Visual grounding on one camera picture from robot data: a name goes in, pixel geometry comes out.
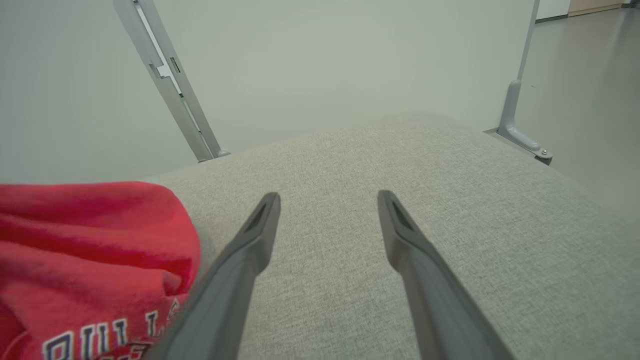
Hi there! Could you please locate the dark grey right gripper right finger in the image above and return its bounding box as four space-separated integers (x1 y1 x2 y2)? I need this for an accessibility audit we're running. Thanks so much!
377 190 517 360

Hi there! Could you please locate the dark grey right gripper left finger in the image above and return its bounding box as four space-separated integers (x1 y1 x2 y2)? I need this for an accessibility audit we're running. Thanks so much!
145 192 282 360

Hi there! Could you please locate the red basketball jersey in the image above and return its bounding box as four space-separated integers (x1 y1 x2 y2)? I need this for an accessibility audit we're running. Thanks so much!
0 181 202 360

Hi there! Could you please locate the grey slotted metal post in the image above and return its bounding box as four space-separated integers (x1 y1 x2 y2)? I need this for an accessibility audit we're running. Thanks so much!
113 0 232 163

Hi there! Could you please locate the grey metal post with foot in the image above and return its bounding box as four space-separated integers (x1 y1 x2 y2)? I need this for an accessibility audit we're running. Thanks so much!
496 0 553 166

